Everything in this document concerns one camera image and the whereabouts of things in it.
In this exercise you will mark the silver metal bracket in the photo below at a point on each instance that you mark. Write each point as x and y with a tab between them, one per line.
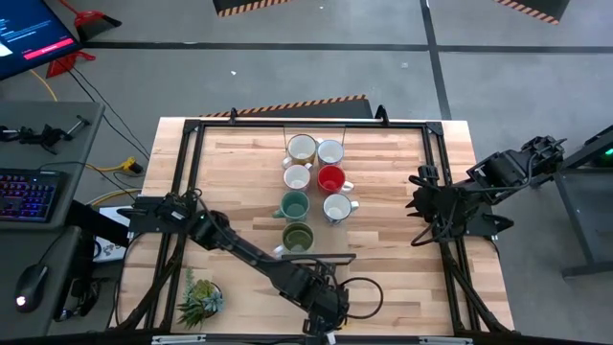
177	339
445	340

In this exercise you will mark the beige ceramic mug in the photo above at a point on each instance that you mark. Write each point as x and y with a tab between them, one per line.
301	149

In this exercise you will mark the red white patterned mug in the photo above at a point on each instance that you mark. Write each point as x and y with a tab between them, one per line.
330	152

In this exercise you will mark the blue white patterned mug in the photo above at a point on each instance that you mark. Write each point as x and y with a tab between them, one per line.
337	207

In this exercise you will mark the black aluminium table frame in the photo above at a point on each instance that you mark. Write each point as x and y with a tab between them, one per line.
268	124

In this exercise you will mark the dark green faceted mug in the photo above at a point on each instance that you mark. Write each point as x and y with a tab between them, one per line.
294	207

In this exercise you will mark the white printed box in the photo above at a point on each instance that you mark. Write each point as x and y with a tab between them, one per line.
107	249

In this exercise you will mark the black computer mouse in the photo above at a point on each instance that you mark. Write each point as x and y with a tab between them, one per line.
31	287

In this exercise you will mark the black table clamp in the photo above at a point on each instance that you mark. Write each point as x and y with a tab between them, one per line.
233	115
381	115

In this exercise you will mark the yellow power plug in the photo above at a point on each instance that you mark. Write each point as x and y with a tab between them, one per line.
128	165

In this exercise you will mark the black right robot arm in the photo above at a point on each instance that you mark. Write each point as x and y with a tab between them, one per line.
503	167

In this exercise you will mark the hazard-striped black mat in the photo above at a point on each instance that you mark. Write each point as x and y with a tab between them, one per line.
239	5
311	111
546	7

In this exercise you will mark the red stand foot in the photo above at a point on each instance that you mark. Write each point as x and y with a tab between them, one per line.
64	64

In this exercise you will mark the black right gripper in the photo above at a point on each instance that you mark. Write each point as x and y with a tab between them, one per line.
428	199

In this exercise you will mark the succulent plant in pot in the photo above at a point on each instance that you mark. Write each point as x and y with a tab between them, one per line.
201	299

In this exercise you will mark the black backlit keyboard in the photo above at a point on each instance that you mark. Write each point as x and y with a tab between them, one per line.
26	196

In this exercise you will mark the wooden shelf with black frame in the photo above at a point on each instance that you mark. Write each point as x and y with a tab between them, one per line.
335	237

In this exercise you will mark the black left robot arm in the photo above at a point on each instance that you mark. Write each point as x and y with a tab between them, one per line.
249	254

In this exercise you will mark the grey side desk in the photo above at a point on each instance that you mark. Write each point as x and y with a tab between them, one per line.
48	158

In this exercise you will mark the red and black dustpan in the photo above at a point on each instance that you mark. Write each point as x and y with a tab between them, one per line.
98	28

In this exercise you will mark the dark metal cart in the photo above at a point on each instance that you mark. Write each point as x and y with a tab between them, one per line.
594	211

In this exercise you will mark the computer monitor with blue screen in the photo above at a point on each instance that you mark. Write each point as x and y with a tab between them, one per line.
29	33

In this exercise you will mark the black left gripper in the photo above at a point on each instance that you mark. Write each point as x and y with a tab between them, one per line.
330	309

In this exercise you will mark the grey white patterned mug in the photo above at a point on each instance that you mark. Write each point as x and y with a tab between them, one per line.
297	177

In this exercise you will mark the olive green mug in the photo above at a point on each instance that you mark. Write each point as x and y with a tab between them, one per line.
298	237

